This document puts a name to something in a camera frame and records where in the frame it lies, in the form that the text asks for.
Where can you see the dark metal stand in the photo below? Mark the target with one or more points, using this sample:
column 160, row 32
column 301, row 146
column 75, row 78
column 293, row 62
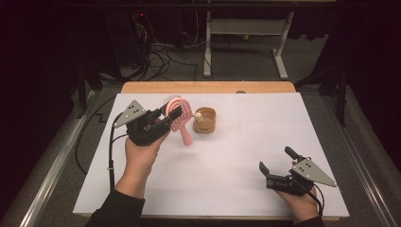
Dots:
column 82, row 91

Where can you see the pink hairbrush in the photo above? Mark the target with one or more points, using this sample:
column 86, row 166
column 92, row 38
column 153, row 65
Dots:
column 188, row 138

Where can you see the small beige animal figurine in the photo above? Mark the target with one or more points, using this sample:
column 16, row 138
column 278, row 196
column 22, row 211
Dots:
column 197, row 115

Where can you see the person's right hand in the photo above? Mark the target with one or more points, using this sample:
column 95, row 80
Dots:
column 299, row 205

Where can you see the white desk frame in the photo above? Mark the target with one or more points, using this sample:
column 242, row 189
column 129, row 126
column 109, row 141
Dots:
column 246, row 26

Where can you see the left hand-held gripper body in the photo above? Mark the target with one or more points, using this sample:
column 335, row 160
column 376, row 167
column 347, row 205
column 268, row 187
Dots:
column 143, row 129

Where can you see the metal floor rail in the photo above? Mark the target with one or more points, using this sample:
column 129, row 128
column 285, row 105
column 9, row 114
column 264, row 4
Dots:
column 60, row 164
column 359, row 157

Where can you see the person's left hand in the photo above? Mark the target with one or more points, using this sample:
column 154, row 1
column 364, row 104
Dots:
column 140, row 160

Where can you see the wooden table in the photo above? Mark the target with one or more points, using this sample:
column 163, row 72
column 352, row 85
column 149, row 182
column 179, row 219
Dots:
column 205, row 87

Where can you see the round wooden holder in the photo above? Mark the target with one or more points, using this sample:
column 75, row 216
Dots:
column 205, row 126

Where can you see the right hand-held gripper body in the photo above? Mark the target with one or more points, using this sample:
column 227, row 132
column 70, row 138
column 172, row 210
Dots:
column 296, row 184

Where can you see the white table mat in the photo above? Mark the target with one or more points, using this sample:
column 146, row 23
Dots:
column 214, row 176

